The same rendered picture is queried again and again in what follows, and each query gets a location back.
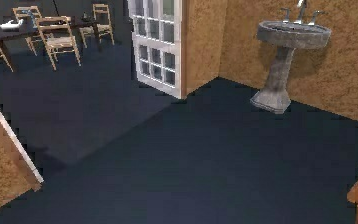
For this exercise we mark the white glass-paned door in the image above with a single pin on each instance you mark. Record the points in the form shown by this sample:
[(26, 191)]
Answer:
[(157, 46)]

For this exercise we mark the silver sink faucet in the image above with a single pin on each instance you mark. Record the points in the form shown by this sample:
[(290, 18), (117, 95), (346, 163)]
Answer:
[(301, 13)]

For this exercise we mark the dark dining table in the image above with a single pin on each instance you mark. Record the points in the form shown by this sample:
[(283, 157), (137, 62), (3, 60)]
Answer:
[(17, 32)]

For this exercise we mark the white dish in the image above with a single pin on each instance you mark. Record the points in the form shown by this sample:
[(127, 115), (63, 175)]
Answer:
[(11, 24)]

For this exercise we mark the grey pedestal sink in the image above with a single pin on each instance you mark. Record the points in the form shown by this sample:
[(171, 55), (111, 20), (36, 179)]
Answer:
[(280, 73)]

